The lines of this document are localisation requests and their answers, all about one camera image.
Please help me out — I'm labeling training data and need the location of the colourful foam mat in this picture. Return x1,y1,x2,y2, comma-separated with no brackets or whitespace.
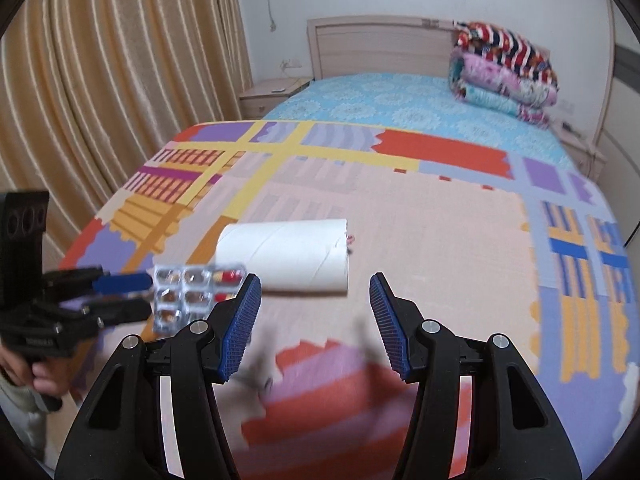
59,121,640,480

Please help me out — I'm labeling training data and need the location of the bed with blue sheet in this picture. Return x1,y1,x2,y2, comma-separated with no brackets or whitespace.
57,72,640,480

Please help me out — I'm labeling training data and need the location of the pink floral folded blanket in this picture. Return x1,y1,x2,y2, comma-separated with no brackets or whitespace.
447,52,558,126

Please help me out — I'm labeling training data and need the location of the beige curtain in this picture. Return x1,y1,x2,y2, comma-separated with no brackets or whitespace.
0,0,253,261

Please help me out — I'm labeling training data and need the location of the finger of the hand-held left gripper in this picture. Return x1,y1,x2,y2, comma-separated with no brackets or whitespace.
45,267,153,295
55,300,152,330

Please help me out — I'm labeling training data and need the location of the large silver blister pack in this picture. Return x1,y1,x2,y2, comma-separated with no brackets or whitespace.
151,262,248,335

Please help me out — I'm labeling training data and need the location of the wooden nightstand with remote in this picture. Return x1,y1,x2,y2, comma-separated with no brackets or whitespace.
238,77,312,121

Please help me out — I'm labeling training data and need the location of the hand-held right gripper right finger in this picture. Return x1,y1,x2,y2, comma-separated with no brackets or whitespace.
369,272,583,480

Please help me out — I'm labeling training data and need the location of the wooden nightstand with power strip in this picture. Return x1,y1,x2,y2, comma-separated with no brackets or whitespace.
552,127,608,181

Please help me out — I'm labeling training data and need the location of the wooden bed headboard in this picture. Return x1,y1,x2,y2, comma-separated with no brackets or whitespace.
306,15,463,81

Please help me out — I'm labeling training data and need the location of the white cardboard tube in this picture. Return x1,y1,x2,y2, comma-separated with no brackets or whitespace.
215,218,351,295

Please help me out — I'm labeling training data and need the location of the striped folded blanket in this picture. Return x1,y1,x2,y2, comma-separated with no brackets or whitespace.
452,21,558,86

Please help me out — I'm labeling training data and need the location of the person's left hand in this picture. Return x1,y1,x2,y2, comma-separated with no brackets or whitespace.
0,347,71,397

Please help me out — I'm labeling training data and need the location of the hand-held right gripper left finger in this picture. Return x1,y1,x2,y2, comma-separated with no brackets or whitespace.
54,272,262,480

